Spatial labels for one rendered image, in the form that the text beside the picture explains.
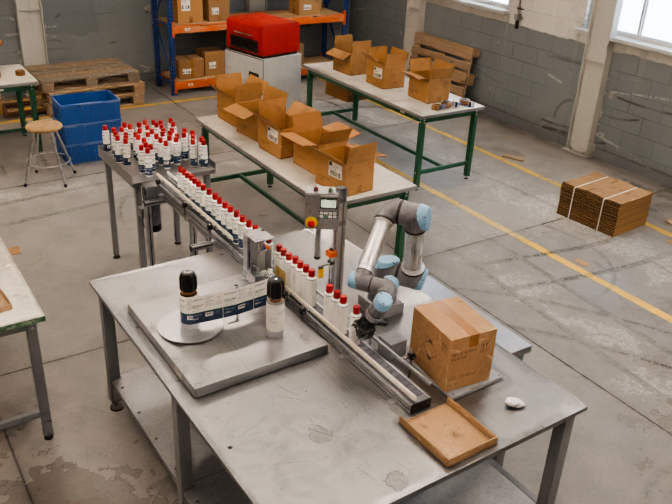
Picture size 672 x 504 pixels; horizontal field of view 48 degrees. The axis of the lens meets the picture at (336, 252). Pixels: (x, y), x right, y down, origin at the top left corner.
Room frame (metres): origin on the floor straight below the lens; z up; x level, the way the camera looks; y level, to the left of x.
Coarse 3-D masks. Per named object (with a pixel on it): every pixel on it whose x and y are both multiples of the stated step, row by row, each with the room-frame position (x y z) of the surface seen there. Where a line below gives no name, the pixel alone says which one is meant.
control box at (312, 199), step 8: (312, 192) 3.35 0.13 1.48; (320, 192) 3.35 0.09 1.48; (312, 200) 3.33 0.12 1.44; (312, 208) 3.33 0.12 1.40; (320, 208) 3.33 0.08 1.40; (312, 216) 3.33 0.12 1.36; (304, 224) 3.34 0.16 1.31; (320, 224) 3.33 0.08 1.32; (328, 224) 3.33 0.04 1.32; (336, 224) 3.33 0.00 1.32
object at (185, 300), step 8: (184, 272) 3.04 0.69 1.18; (192, 272) 3.04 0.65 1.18; (184, 280) 3.00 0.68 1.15; (192, 280) 3.01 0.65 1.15; (184, 288) 3.00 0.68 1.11; (192, 288) 3.01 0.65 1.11; (184, 296) 3.02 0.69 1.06; (192, 296) 3.01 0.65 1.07; (184, 304) 3.00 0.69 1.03; (184, 312) 3.00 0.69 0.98; (184, 320) 3.00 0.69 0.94; (192, 320) 3.01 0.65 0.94; (184, 328) 3.00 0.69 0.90; (192, 328) 3.00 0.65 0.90
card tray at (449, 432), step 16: (448, 400) 2.62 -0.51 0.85; (400, 416) 2.48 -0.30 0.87; (416, 416) 2.52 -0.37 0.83; (432, 416) 2.53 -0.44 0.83; (448, 416) 2.53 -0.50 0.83; (464, 416) 2.53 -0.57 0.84; (416, 432) 2.39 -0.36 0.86; (432, 432) 2.43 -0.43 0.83; (448, 432) 2.43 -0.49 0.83; (464, 432) 2.44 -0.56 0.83; (480, 432) 2.44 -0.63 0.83; (432, 448) 2.31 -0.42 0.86; (448, 448) 2.34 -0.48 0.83; (464, 448) 2.34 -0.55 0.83; (480, 448) 2.33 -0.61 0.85; (448, 464) 2.23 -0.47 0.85
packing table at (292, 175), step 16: (208, 128) 6.36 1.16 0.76; (224, 128) 6.34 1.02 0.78; (208, 144) 6.58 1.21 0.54; (240, 144) 5.95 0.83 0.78; (256, 144) 5.97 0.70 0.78; (256, 160) 5.63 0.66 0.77; (272, 160) 5.61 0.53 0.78; (288, 160) 5.63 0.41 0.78; (224, 176) 6.67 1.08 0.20; (240, 176) 6.72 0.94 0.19; (272, 176) 6.95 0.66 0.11; (288, 176) 5.29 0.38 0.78; (304, 176) 5.31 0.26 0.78; (384, 176) 5.39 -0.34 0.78; (304, 192) 5.02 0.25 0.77; (368, 192) 5.06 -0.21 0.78; (384, 192) 5.07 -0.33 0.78; (400, 192) 5.15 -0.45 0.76; (288, 208) 6.02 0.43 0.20; (400, 240) 5.23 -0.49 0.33; (400, 256) 5.23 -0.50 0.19
